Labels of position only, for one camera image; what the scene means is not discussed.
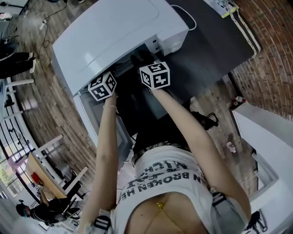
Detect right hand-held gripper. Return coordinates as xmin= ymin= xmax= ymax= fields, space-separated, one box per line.
xmin=130 ymin=49 xmax=171 ymax=90

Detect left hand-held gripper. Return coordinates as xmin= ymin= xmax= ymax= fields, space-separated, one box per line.
xmin=87 ymin=71 xmax=118 ymax=101

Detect white microwave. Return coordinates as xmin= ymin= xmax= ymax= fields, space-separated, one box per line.
xmin=52 ymin=0 xmax=190 ymax=170

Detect person's left forearm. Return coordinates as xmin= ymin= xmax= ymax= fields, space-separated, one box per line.
xmin=96 ymin=95 xmax=119 ymax=158

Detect person's right forearm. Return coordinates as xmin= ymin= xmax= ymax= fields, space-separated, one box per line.
xmin=150 ymin=86 xmax=220 ymax=160

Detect person's black trousers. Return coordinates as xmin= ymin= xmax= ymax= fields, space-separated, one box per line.
xmin=130 ymin=100 xmax=193 ymax=153

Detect patterned belt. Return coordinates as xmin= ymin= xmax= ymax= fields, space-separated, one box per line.
xmin=132 ymin=141 xmax=190 ymax=160

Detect white power strip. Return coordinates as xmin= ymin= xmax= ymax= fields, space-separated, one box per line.
xmin=38 ymin=17 xmax=50 ymax=31

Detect red and white can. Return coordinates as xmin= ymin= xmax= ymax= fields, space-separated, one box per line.
xmin=232 ymin=96 xmax=247 ymax=107

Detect yellow-edged booklet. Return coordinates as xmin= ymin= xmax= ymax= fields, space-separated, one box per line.
xmin=203 ymin=0 xmax=239 ymax=19

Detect white printed t-shirt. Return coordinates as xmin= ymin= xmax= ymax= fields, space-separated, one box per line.
xmin=109 ymin=146 xmax=229 ymax=234

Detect black metal railing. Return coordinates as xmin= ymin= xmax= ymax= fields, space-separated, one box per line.
xmin=0 ymin=96 xmax=37 ymax=160

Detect white paper wad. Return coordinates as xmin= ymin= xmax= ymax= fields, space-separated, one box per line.
xmin=225 ymin=141 xmax=238 ymax=153

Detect wooden table with white legs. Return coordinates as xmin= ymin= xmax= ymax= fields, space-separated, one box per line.
xmin=25 ymin=134 xmax=89 ymax=200

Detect white low cabinet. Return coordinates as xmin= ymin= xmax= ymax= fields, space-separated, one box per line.
xmin=231 ymin=104 xmax=293 ymax=234

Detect black folding stand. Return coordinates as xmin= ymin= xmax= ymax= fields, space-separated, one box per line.
xmin=249 ymin=210 xmax=269 ymax=234

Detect black strap bundle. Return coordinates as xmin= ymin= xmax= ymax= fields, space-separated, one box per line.
xmin=190 ymin=111 xmax=219 ymax=131

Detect white power cable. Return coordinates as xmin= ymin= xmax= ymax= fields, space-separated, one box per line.
xmin=171 ymin=4 xmax=197 ymax=32

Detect white patterned lanyard strap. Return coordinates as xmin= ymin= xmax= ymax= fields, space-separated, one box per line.
xmin=230 ymin=6 xmax=261 ymax=55

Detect grey shoulder strap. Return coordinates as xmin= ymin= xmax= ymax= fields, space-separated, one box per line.
xmin=210 ymin=191 xmax=250 ymax=234
xmin=93 ymin=209 xmax=113 ymax=231

